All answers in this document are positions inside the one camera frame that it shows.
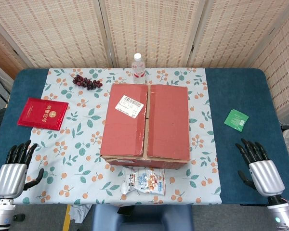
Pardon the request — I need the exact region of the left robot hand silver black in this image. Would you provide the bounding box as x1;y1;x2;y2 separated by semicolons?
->
0;140;44;199

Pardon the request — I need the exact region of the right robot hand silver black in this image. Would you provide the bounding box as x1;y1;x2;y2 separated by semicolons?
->
235;138;285;198

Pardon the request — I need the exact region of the large red cardboard box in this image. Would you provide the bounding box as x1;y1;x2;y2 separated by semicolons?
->
100;83;191;170

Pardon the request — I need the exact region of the blue robot base seat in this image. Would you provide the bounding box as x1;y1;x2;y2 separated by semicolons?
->
90;204;195;231

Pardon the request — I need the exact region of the green sachet packet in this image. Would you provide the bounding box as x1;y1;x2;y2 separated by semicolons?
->
223;108;250;132

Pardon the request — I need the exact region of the floral tablecloth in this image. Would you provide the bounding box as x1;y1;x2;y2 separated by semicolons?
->
11;67;223;205

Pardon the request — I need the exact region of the red certificate booklet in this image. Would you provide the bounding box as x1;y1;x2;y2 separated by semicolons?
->
17;97;69;131

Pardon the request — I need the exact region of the blue table cover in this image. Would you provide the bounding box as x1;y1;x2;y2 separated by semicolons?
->
0;67;289;205

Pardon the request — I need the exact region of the bamboo folding screen panel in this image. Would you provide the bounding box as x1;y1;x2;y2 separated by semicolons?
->
0;0;111;69
250;14;289;116
187;0;289;68
0;14;27;80
98;0;208;68

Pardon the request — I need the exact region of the bunch of dark red grapes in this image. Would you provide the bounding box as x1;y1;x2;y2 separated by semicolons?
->
72;74;103;91

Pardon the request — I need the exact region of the white snack bag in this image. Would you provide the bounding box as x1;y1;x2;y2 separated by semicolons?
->
121;167;166;197

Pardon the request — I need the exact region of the clear plastic water bottle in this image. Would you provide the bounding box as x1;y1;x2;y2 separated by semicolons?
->
131;53;146;85

